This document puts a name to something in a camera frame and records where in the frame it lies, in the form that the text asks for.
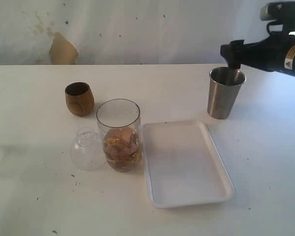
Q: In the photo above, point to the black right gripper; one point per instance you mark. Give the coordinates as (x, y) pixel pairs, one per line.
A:
(275, 53)

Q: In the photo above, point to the stainless steel tumbler cup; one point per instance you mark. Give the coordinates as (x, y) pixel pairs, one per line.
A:
(224, 86)

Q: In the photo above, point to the brown wooden blocks pile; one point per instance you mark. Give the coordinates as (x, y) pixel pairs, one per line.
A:
(122, 148)

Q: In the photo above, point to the round brown wooden cup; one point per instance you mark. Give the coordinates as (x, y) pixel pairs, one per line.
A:
(79, 99)

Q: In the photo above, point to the clear plastic dome lid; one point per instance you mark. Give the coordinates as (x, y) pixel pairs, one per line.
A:
(86, 151)

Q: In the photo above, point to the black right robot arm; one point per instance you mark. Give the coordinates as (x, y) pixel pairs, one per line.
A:
(273, 54)

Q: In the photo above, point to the clear plastic jar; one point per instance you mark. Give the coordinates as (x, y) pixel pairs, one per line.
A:
(118, 113)

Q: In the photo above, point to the white rectangular plastic tray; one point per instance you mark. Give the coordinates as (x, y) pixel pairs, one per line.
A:
(182, 166)

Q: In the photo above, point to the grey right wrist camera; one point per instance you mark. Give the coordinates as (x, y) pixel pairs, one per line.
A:
(279, 13)

